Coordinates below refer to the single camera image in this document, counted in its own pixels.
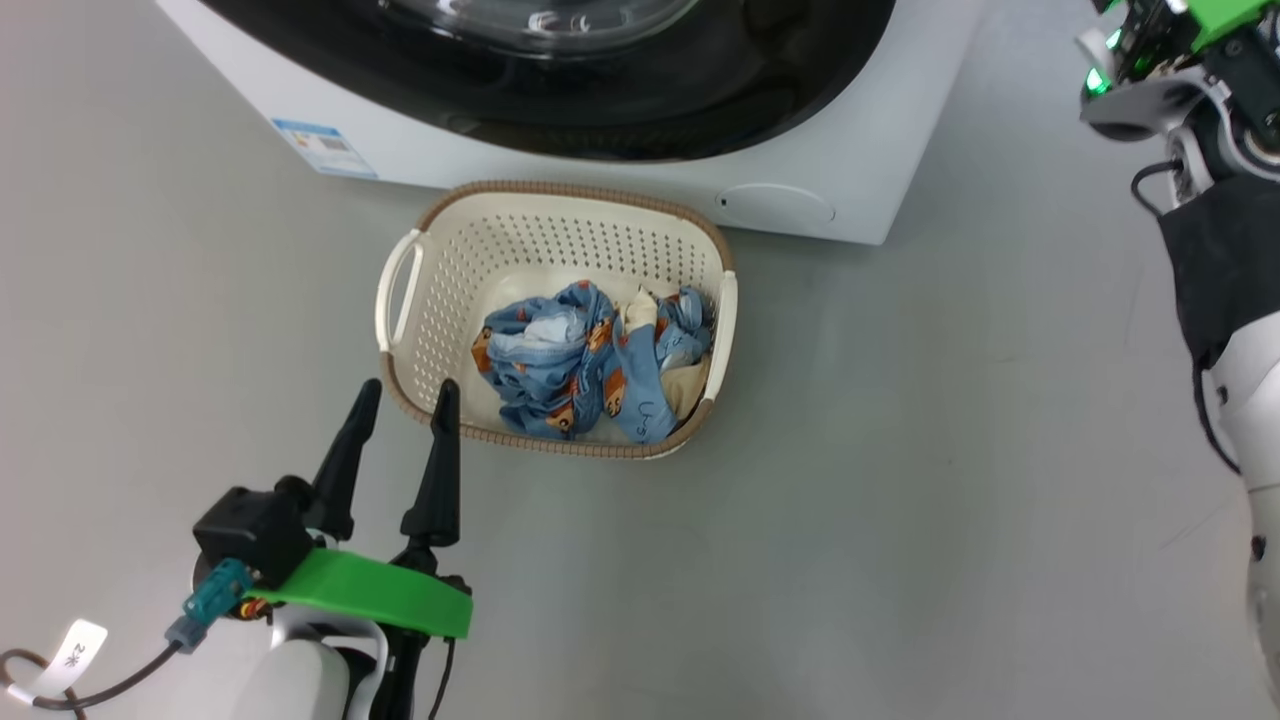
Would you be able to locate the blue bear print garment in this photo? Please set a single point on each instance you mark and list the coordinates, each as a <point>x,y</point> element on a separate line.
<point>545,360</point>

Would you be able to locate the white front-load washing machine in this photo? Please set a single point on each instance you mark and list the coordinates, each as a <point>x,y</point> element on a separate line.
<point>800,150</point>

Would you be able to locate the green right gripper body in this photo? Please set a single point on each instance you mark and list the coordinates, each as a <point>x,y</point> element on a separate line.
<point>1230,20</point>

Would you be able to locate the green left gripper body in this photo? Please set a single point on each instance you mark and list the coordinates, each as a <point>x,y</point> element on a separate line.
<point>370,595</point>

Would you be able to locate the blue energy label sticker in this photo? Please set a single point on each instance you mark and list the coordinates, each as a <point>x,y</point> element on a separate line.
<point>325,148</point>

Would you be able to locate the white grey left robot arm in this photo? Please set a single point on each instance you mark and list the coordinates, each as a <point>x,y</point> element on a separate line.
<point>300,680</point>

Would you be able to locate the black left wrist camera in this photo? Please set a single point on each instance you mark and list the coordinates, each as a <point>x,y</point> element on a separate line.
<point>250,530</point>

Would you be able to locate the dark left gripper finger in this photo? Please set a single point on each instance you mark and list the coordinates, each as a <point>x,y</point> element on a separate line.
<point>440,480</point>
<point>345,460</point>

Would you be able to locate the black glass washing machine door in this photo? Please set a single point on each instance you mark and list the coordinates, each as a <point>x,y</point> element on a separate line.
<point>640,90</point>

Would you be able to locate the teal left camera connector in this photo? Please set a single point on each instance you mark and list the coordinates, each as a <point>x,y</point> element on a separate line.
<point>212,595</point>

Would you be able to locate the round white filter cover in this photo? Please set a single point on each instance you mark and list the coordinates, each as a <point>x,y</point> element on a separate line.
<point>775,205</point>

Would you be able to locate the cream perforated laundry basket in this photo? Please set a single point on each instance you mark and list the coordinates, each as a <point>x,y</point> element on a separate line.
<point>450,290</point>

